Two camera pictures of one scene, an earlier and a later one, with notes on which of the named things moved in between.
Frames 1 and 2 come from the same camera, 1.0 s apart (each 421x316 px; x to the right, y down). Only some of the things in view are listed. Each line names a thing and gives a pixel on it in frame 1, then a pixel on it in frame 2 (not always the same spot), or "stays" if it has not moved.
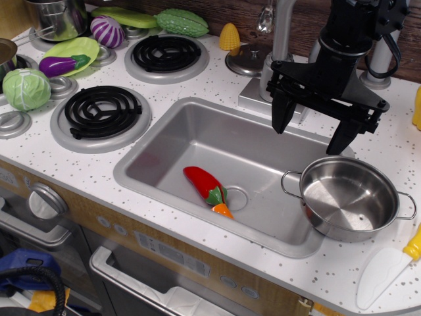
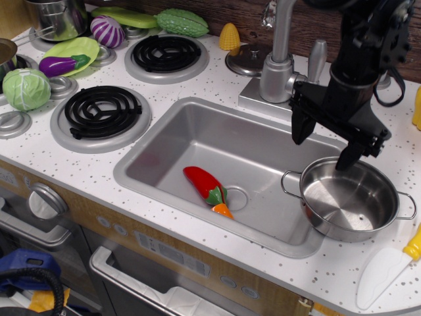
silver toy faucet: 254,95 stays
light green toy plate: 86,46 stays
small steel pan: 348,199 stays
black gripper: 331,81 to 345,104
